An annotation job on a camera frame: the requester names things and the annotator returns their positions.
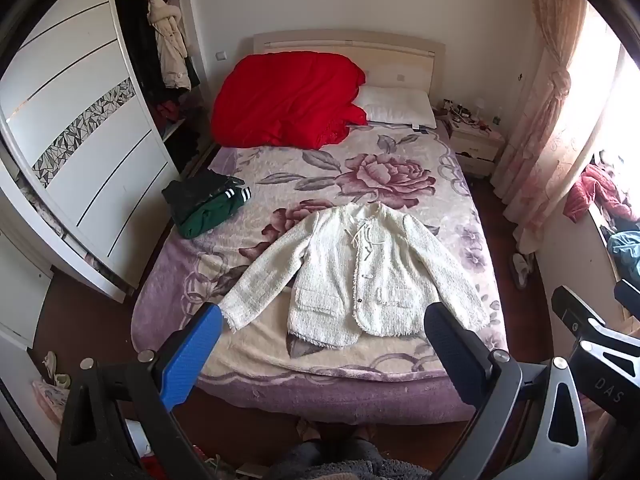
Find green garment with striped cuffs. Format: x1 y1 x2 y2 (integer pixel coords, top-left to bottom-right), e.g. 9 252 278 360
177 186 252 239

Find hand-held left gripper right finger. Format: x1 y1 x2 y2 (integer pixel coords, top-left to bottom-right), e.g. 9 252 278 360
424 301 591 480

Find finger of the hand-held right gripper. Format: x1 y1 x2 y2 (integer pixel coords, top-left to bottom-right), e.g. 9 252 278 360
551 286 606 333
614 280 640 321

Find pink shoe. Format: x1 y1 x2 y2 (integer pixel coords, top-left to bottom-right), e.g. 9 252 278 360
32 379 68 423

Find beige hanging coat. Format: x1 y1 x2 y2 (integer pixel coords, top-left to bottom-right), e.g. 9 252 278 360
146 0 192 92

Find red clothes in wardrobe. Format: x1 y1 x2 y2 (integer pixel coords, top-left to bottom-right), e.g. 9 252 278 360
152 100 186 133

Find beige nightstand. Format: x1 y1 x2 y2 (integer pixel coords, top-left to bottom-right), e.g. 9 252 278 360
445 110 506 177

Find red quilt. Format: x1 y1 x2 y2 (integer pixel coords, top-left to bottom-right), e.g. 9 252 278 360
210 51 368 150

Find person's grey fleece clothing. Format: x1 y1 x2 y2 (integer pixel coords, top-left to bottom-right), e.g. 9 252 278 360
280 437 431 480

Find beige wooden bed headboard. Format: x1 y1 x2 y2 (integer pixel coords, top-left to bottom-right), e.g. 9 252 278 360
252 30 447 111

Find pink patterned curtain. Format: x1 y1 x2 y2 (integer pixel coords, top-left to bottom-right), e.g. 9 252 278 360
492 0 588 256

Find pink red clothes pile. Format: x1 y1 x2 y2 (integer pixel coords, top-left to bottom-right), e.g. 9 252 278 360
564 162 636 223

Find black folded garment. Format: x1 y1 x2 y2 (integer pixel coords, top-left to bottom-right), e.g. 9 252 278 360
161 169 246 226

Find white tweed jacket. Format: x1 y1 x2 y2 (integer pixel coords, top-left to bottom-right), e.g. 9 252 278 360
218 201 491 350

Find teal garment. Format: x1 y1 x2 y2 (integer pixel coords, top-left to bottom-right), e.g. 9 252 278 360
606 230 640 286

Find white pillow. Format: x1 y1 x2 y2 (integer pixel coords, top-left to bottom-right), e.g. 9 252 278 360
356 85 437 130

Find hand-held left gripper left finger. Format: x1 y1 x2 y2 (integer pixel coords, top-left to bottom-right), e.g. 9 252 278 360
57 302 223 480

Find black hanging coat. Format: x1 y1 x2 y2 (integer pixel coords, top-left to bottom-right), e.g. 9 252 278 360
117 0 161 106

